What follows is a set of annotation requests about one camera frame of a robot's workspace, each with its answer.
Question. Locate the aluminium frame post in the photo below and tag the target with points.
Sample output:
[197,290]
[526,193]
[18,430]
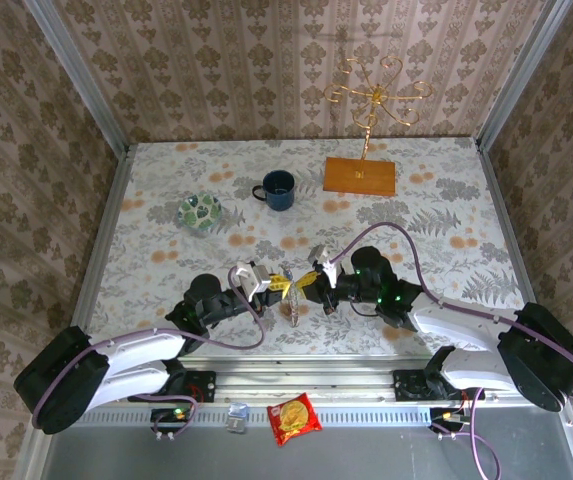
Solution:
[521,75]
[81,75]

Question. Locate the aluminium mounting rail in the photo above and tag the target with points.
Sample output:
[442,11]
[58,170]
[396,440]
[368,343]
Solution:
[306,380]

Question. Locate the dark blue enamel mug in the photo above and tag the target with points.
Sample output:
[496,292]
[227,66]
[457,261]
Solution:
[278,192]

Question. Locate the green leaf pattern bowl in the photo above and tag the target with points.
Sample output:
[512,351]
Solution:
[200,211]

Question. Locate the floral tablecloth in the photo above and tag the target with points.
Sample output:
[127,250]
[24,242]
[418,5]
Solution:
[176,165]

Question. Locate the small black controller board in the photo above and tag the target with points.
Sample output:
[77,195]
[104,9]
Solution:
[446,416]
[173,414]

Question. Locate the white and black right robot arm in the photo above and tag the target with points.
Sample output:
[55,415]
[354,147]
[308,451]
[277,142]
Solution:
[466,325]

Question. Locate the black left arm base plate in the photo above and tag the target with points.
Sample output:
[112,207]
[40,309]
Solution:
[206,385]

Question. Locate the grey metal panel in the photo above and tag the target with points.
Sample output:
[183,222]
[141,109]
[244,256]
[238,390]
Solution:
[366,457]

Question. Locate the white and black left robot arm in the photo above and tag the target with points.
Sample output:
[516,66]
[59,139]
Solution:
[141,345]

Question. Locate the red snack packet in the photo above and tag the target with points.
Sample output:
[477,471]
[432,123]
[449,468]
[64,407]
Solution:
[293,419]

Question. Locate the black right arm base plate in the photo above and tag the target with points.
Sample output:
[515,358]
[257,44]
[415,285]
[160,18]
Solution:
[406,387]

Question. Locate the aluminium table edge rail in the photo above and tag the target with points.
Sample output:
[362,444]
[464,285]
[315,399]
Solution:
[102,250]
[514,250]

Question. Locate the silver metal keyring holder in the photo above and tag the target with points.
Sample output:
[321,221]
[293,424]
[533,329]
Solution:
[293,310]

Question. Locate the small clear plastic box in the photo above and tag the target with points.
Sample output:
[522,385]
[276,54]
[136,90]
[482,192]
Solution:
[237,417]

